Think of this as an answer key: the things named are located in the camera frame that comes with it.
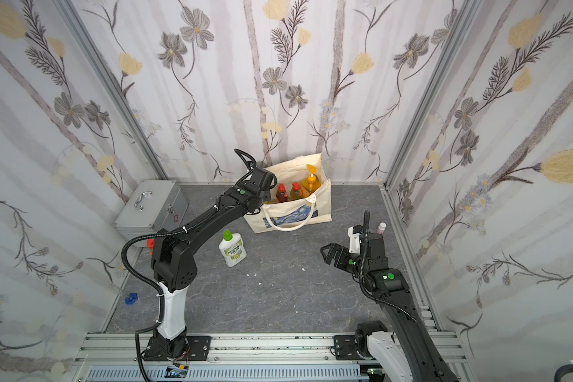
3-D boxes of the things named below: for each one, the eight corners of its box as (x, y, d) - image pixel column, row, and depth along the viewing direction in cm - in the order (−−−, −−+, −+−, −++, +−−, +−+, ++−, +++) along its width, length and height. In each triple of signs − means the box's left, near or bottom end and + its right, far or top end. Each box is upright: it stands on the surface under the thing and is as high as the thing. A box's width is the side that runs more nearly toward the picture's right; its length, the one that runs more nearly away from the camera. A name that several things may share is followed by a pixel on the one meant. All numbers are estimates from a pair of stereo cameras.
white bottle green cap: (227, 266, 94) (217, 245, 82) (233, 251, 99) (225, 229, 86) (241, 269, 93) (233, 249, 81) (247, 254, 98) (240, 232, 85)
